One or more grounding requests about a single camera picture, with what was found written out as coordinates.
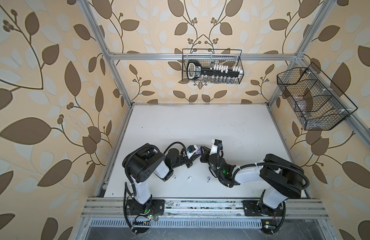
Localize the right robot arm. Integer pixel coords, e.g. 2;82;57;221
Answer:
200;144;310;210

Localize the aluminium rail front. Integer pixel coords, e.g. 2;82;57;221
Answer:
81;198;329;221

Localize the black wire basket wall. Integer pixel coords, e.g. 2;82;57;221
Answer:
182;48;244;85
277;62;358;131

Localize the black tool with white bits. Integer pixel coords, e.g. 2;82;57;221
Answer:
185;60;244;80

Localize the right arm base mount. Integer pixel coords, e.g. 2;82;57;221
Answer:
242;200;286;236

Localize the black wire basket back wall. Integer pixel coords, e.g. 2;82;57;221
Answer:
182;48;244;85

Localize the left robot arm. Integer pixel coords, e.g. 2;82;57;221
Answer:
122;142;200;205

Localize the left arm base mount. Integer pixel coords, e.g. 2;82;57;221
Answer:
123;199;166;234

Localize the black wire basket right wall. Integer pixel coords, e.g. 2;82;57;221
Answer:
277;62;358;131

